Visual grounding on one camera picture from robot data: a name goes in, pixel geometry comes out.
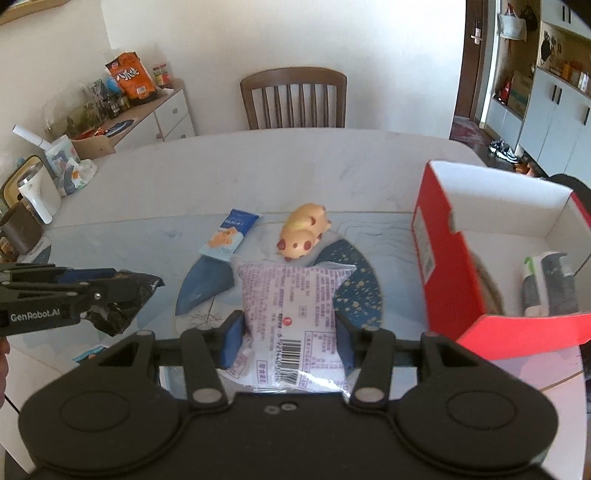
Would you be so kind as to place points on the brown mug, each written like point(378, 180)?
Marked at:
point(21, 230)

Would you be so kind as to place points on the white grey printed packet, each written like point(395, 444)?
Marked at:
point(549, 286)

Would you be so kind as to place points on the black snack packet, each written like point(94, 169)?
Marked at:
point(134, 290)

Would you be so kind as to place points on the brown wooden chair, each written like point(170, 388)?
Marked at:
point(295, 76)

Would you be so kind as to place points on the blue round tray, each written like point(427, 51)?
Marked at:
point(119, 127)

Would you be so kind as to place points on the group of glass jars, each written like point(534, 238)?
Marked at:
point(104, 99)

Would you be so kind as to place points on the white printed bag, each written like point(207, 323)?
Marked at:
point(64, 161)

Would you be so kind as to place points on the red-lidded jars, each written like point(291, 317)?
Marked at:
point(161, 76)

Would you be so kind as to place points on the white wooden sideboard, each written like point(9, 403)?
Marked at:
point(173, 115)

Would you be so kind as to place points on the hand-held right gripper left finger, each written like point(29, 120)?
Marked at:
point(232, 339)

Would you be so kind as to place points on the wooden wall shelf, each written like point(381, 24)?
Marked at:
point(18, 9)

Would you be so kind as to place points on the white purple-print snack packet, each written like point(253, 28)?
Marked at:
point(295, 300)

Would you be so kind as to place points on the grey tall cabinet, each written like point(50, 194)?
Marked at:
point(554, 120)

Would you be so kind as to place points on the brown wooden door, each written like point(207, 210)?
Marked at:
point(475, 69)

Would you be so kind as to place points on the grey tote bag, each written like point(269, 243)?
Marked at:
point(511, 25)

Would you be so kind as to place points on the small brown cardboard box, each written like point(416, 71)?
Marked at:
point(94, 146)

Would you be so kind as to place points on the white desktop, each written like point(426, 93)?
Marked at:
point(277, 175)

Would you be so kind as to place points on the blue biscuit packet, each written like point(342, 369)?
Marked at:
point(228, 235)

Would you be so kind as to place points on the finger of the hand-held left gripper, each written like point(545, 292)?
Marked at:
point(90, 300)
point(87, 275)

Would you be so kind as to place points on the orange snack bag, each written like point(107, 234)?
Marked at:
point(134, 78)

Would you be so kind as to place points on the large cardboard box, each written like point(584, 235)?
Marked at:
point(519, 94)

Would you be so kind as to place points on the small pale blue packet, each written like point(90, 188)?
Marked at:
point(88, 353)

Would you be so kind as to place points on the dark sneakers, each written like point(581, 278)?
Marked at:
point(502, 150)

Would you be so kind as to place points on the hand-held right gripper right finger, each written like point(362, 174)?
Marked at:
point(344, 344)

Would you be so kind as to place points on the red patterned rug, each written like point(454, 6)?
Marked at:
point(466, 131)

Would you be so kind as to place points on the red cardboard box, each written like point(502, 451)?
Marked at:
point(443, 258)

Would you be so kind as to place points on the pale blue printed table mat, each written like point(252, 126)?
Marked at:
point(152, 249)

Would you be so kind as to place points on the white handheld appliance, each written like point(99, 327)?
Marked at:
point(39, 198)

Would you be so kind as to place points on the orange spotted toy pig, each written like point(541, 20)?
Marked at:
point(302, 230)

